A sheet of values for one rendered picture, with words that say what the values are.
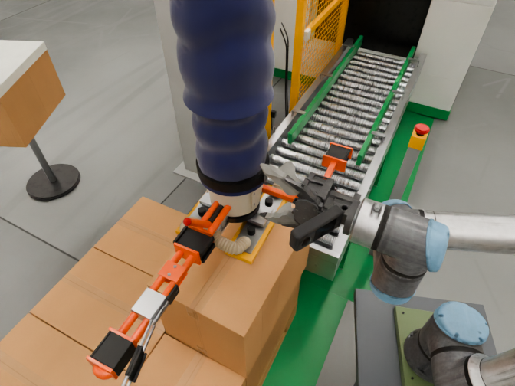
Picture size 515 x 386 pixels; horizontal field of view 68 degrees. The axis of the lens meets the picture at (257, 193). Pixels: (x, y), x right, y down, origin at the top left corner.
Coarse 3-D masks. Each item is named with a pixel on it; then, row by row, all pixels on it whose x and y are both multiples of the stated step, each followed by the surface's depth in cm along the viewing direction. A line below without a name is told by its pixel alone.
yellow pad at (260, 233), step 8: (264, 200) 138; (272, 200) 135; (280, 200) 138; (248, 224) 130; (256, 224) 130; (264, 224) 130; (272, 224) 131; (240, 232) 128; (248, 232) 126; (256, 232) 128; (264, 232) 128; (232, 240) 126; (256, 240) 125; (264, 240) 127; (248, 248) 123; (256, 248) 124; (232, 256) 123; (240, 256) 122; (248, 256) 122; (256, 256) 123
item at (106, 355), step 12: (108, 336) 90; (120, 336) 90; (96, 348) 88; (108, 348) 88; (120, 348) 88; (132, 348) 90; (96, 360) 87; (108, 360) 87; (120, 360) 87; (108, 372) 86; (120, 372) 89
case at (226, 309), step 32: (224, 256) 144; (288, 256) 144; (160, 288) 134; (192, 288) 134; (224, 288) 134; (256, 288) 134; (288, 288) 165; (192, 320) 136; (224, 320) 126; (256, 320) 130; (224, 352) 143; (256, 352) 150
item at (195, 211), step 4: (196, 204) 137; (200, 204) 136; (192, 208) 136; (196, 208) 135; (200, 208) 132; (204, 208) 132; (208, 208) 135; (192, 212) 134; (196, 212) 134; (200, 212) 131; (204, 212) 131; (188, 216) 133; (192, 216) 133; (196, 216) 133; (200, 216) 132; (176, 232) 129
